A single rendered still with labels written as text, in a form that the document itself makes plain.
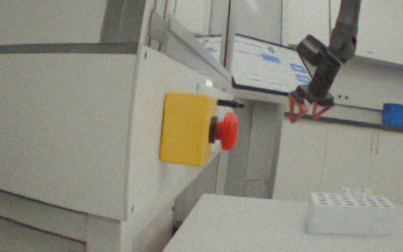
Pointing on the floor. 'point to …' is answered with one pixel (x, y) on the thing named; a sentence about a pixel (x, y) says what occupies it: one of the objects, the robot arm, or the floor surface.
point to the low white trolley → (283, 229)
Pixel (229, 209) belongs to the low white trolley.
